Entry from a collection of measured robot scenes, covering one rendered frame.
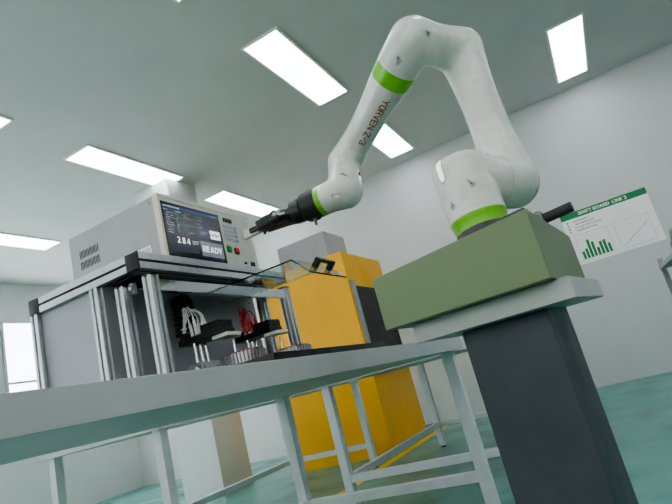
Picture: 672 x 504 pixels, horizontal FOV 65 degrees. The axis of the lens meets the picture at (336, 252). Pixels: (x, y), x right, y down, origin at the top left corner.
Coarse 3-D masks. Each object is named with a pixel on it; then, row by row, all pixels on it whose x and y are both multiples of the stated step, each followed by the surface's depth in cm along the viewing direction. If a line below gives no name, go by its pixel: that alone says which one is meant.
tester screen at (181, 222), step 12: (168, 216) 153; (180, 216) 157; (192, 216) 162; (204, 216) 168; (168, 228) 151; (180, 228) 156; (192, 228) 160; (204, 228) 166; (216, 228) 171; (168, 240) 149; (192, 240) 158; (204, 240) 164; (216, 240) 169; (180, 252) 152
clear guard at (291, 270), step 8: (280, 264) 161; (288, 264) 163; (296, 264) 165; (304, 264) 161; (264, 272) 165; (272, 272) 167; (280, 272) 170; (288, 272) 173; (296, 272) 175; (304, 272) 178; (312, 272) 157; (320, 272) 161; (328, 272) 168; (336, 272) 175; (240, 280) 167; (248, 280) 169; (256, 280) 172; (264, 280) 175; (272, 280) 178; (280, 280) 181; (288, 280) 184; (272, 288) 189
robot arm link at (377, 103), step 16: (368, 80) 145; (368, 96) 144; (384, 96) 141; (400, 96) 142; (368, 112) 147; (384, 112) 146; (352, 128) 153; (368, 128) 150; (352, 144) 155; (368, 144) 155; (336, 160) 159; (352, 160) 158
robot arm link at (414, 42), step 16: (416, 16) 131; (400, 32) 130; (416, 32) 129; (432, 32) 131; (384, 48) 136; (400, 48) 132; (416, 48) 130; (432, 48) 132; (384, 64) 136; (400, 64) 134; (416, 64) 134; (432, 64) 138; (384, 80) 138; (400, 80) 137
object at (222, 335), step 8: (216, 320) 143; (224, 320) 145; (200, 328) 145; (208, 328) 144; (216, 328) 142; (224, 328) 144; (232, 328) 147; (192, 336) 147; (200, 336) 144; (208, 336) 143; (216, 336) 142; (224, 336) 142; (232, 336) 146; (184, 344) 147; (192, 344) 148; (200, 344) 148; (200, 352) 147; (208, 352) 150; (208, 360) 149
